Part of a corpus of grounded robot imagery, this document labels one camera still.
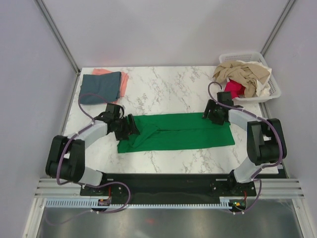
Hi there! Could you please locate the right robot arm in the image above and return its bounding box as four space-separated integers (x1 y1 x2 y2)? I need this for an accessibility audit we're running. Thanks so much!
203 92 287 195

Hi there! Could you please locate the green polo shirt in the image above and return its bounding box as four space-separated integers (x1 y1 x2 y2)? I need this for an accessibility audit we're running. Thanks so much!
117 113 235 154

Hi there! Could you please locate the white slotted cable duct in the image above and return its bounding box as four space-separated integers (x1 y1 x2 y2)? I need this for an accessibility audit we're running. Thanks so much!
44 196 253 209

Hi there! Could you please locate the magenta t shirt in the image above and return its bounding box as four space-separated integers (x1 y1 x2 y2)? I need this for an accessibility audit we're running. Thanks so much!
224 80 245 99

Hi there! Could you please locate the folded blue-grey t shirt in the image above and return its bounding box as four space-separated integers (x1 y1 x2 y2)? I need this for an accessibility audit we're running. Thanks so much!
79 71 121 105

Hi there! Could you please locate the cream white t shirt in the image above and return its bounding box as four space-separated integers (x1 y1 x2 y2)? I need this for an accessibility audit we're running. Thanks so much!
235 60 272 98

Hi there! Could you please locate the folded salmon t shirt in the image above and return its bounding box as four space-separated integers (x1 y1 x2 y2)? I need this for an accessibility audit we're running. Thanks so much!
92 68 129 98

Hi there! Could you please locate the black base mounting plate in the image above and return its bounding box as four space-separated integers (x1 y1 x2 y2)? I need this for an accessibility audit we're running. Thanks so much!
80 174 257 204

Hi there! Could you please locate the aluminium frame post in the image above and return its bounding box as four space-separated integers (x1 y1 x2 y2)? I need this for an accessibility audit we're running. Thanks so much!
34 0 81 75
260 0 297 57

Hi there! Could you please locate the left aluminium frame post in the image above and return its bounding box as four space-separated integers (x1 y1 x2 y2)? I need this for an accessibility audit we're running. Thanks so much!
34 0 81 75

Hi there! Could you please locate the white plastic laundry basket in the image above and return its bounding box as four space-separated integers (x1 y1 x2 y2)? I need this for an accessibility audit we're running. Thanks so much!
219 52 281 103

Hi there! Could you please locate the right aluminium frame post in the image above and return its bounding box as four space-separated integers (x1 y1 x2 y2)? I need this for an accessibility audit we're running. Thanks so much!
260 0 297 57

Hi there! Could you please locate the beige t shirt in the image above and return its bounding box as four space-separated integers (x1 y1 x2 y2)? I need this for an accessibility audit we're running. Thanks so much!
212 61 270 98

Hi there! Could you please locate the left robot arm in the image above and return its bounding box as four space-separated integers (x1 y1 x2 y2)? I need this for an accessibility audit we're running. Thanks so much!
45 103 140 195

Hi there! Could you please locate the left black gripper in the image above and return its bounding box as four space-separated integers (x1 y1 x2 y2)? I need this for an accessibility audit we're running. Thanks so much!
114 114 140 141

